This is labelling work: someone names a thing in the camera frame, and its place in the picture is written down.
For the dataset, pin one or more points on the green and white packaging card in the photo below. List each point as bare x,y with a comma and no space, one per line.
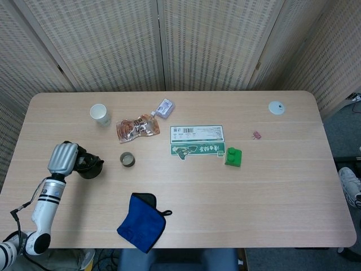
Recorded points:
197,134

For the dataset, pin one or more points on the pink binder clip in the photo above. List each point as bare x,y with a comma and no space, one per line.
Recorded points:
256,135

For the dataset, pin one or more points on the white sneaker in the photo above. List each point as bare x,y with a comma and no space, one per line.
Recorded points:
348,180

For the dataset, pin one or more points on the orange spout pouch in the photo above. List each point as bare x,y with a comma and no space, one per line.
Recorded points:
135,130

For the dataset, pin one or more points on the olive bag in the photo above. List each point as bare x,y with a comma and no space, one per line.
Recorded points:
73,259

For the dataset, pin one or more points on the blue cloth with black trim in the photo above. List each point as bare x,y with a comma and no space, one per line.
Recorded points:
141,226

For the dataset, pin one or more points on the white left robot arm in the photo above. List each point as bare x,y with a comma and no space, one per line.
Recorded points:
46,203

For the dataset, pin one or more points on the white power strip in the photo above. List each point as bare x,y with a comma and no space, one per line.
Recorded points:
354,98

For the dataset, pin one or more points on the green toy brick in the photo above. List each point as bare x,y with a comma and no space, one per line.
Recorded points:
234,161

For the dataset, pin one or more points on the purple plastic packet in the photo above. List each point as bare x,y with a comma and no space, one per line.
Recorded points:
165,108

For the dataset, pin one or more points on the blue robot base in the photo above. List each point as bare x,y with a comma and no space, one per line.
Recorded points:
169,261

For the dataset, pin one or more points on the white paper cup green print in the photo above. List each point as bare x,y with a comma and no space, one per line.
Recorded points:
98,113

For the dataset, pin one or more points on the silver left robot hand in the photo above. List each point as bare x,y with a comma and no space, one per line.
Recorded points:
62,159

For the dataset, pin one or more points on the woven folding screen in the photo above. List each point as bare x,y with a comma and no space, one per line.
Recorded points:
112,42

